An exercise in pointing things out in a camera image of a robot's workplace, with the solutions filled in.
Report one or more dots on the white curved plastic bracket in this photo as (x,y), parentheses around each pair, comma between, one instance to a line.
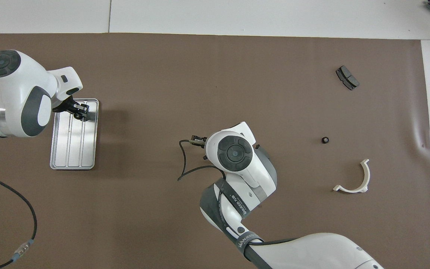
(366,177)

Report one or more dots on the silver metal tray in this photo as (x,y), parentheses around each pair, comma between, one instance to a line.
(73,149)

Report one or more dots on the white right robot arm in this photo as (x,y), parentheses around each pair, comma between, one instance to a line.
(237,153)

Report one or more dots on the brown table mat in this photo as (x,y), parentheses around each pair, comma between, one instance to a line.
(200,74)

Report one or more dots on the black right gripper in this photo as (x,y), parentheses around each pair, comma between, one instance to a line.
(199,141)

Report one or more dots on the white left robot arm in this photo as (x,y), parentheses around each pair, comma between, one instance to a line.
(17,86)

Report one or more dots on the black bearing gear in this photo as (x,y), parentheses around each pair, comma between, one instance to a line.
(79,117)
(324,140)

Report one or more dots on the short dark grey brake pad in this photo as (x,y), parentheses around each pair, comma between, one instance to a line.
(347,77)

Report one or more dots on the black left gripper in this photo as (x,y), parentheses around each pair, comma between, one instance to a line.
(65,106)

